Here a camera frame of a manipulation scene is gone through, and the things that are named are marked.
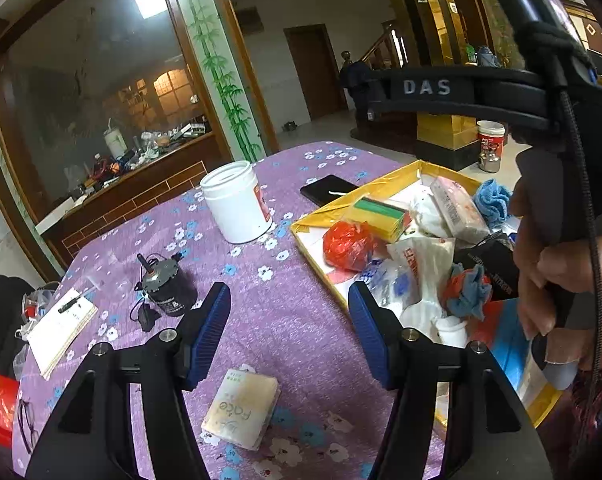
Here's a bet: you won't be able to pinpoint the bag of red yellow sponges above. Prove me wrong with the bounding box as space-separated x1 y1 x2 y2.
342 196 412 243

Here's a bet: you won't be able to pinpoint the purple floral tablecloth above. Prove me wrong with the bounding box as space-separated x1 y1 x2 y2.
12 142 397 479

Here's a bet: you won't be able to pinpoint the red and blue sponge pack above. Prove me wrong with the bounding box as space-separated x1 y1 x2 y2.
468 298 529 389

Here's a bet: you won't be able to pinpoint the blue knitted cloth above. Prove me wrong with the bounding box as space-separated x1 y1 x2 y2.
472 179 512 230

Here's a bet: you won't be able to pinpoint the black backpack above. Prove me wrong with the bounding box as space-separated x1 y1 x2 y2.
0 274 34 379

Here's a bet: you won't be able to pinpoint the black pen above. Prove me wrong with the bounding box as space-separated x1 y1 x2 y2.
58 287 94 313

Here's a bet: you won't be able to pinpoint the black electric motor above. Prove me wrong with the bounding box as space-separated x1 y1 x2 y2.
135 252 198 318

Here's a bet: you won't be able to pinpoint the white plastic jar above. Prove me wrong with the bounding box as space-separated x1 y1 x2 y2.
200 160 272 244

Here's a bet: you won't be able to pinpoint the purple eyeglasses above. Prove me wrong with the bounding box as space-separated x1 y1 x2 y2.
16 399 39 454

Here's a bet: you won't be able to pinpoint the white notebook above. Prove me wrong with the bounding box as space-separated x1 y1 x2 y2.
28 288 98 380

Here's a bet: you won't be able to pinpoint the red plastic bag ball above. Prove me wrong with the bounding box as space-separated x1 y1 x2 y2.
323 220 376 272

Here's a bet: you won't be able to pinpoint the black snack packet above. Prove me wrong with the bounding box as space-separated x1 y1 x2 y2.
453 237 519 301

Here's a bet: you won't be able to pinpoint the wooden sideboard counter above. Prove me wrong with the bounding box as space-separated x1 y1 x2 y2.
43 133 229 268

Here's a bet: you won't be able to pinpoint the red white bucket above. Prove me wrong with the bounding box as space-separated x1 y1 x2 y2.
477 120 506 174

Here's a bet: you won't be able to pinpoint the black power adapter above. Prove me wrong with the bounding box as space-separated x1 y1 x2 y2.
137 302 160 333

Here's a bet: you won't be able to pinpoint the standing person in dark clothes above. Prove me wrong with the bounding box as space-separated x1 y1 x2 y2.
339 50 371 116

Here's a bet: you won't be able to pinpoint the blue white tissue pack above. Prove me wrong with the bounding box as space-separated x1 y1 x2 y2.
359 259 420 312

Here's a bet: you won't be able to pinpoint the person right hand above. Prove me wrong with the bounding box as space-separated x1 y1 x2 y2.
510 181 602 370

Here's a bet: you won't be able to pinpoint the black smartphone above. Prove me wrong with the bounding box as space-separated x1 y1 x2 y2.
300 174 357 207

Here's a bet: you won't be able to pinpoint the yellow cardboard box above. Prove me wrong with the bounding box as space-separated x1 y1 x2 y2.
289 159 565 428

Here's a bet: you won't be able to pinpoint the white plastic bag red print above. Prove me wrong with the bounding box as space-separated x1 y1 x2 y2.
387 236 455 301

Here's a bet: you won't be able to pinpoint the white face tissue pack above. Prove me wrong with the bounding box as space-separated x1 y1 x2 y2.
201 368 280 451

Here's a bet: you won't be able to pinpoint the pink tissue pack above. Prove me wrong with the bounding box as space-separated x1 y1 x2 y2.
430 177 491 244

